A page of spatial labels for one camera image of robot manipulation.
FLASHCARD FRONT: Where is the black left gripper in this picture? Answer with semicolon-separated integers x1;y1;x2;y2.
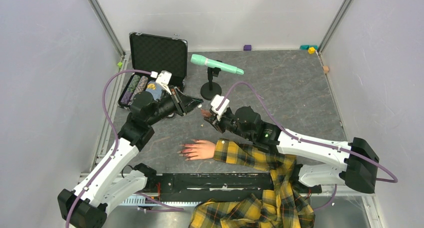
146;85;204;126

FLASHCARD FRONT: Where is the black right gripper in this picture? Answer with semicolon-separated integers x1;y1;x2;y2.
204;109;254;142

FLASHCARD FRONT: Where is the pink nail polish bottle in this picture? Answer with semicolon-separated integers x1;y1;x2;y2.
200;109;212;118

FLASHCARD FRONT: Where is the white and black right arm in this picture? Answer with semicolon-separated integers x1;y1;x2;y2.
201;106;380;194

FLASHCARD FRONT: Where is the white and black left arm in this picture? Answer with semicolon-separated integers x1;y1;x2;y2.
57;87;204;228

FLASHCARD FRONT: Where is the mannequin hand with stained nails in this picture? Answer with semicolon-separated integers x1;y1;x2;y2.
177;139;216;161

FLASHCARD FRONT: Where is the black microphone stand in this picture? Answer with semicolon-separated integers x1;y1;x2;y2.
200;65;222;101

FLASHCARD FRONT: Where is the mint green microphone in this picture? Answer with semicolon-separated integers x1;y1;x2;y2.
190;54;244;75

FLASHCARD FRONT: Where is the black poker chip case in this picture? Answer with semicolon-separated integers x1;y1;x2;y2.
129;32;188;91

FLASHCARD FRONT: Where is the purple cube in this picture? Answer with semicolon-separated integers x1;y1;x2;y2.
243;44;252;51

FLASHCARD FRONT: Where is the teal block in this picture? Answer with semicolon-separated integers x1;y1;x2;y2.
299;44;319;50

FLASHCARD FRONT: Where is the yellow cube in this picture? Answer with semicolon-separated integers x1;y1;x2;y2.
307;46;316;54

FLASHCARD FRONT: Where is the tan cube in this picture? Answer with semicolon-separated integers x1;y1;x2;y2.
322;66;330;74

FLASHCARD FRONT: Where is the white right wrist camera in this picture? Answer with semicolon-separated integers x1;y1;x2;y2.
210;94;230;121

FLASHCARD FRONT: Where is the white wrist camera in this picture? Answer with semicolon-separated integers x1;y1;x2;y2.
210;94;230;121
150;70;172;95

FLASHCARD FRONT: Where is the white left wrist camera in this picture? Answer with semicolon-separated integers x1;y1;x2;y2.
150;70;172;95

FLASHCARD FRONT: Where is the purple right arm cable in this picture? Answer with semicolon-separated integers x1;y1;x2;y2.
223;81;398;184

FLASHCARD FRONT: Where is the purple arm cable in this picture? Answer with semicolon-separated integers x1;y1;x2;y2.
65;69;153;228
223;81;398;184

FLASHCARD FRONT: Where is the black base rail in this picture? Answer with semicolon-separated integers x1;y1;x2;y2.
141;172;274;203

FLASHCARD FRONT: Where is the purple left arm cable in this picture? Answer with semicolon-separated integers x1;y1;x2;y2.
65;69;153;228

